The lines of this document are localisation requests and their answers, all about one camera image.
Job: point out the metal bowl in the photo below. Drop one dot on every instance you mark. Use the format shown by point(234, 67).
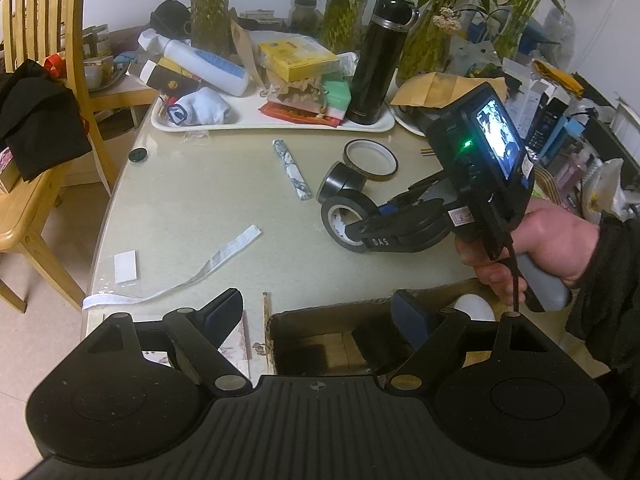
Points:
point(95, 72)

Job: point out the small wooden side table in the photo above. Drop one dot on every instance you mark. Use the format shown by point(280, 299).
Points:
point(125, 92)

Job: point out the white tray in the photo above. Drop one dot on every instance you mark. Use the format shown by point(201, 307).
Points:
point(250, 117)

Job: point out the brown cardboard box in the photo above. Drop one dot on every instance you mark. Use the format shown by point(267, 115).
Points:
point(330, 342)

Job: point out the glass vase with green stems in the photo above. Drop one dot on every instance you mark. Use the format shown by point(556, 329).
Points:
point(340, 15)

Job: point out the yellow box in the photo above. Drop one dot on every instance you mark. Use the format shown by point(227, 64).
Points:
point(300, 57)

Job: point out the clear plastic bag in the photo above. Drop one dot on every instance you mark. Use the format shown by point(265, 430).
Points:
point(602, 190)

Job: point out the black round dish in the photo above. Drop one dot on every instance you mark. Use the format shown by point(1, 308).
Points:
point(415, 117)

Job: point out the person's right forearm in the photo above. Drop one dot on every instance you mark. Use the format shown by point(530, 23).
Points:
point(610, 285)

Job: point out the black cloth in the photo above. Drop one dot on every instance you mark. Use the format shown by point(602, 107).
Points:
point(40, 120)

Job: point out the white blue cloth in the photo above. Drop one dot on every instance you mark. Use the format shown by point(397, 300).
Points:
point(205, 105)

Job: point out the mint green box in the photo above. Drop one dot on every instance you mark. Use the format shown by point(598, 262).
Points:
point(335, 95)

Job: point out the wooden chair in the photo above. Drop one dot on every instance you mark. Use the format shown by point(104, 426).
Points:
point(30, 210)

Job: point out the glass jar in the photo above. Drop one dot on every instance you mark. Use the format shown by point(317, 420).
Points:
point(304, 12)

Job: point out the black cap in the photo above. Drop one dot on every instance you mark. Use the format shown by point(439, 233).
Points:
point(170, 15)

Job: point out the person's right hand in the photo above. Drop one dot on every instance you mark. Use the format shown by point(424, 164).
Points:
point(550, 240)

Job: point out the glass vase with white flowers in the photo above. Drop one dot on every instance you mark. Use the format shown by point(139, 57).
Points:
point(210, 20)

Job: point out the white blue-label lotion bottle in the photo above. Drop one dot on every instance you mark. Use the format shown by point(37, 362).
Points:
point(210, 62)

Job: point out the glass vase with dried flowers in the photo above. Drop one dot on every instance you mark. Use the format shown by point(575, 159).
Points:
point(425, 50)

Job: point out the red flat packet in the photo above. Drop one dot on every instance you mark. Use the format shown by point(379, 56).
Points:
point(295, 111)

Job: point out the black tape roll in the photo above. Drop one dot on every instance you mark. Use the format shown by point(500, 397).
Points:
point(350, 200)
point(340, 177)

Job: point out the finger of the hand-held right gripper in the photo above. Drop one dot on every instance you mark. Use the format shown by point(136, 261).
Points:
point(389, 207)
point(415, 212)

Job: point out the printed paper sheet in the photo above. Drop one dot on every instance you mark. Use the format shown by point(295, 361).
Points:
point(237, 345)

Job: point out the white paper strip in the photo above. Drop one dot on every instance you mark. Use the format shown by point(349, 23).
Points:
point(230, 252)

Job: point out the tall white box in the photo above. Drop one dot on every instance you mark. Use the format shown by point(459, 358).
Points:
point(535, 102)

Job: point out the dark box with gold emblem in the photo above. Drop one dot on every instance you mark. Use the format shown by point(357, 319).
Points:
point(170, 80)

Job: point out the small black round lid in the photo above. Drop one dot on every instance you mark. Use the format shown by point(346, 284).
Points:
point(137, 155)

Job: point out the marble patterned tube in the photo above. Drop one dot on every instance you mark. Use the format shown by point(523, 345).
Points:
point(292, 172)

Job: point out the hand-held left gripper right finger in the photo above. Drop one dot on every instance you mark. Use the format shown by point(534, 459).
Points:
point(407, 315)

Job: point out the yellow object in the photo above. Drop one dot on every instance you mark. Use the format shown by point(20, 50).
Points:
point(560, 77)

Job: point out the small red object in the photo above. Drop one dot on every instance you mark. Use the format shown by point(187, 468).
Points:
point(52, 65)

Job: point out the blue box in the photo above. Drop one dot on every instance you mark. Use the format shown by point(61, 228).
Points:
point(567, 135)

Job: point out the small white card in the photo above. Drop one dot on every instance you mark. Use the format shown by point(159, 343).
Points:
point(126, 266)

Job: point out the crumpled brown paper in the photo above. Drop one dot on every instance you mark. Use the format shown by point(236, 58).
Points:
point(295, 90)

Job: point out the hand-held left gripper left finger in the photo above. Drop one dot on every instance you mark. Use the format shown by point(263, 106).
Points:
point(222, 312)

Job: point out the black thermos flask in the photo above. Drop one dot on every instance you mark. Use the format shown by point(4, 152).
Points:
point(372, 70)

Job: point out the brown paper envelope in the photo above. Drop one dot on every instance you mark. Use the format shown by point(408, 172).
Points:
point(425, 90)

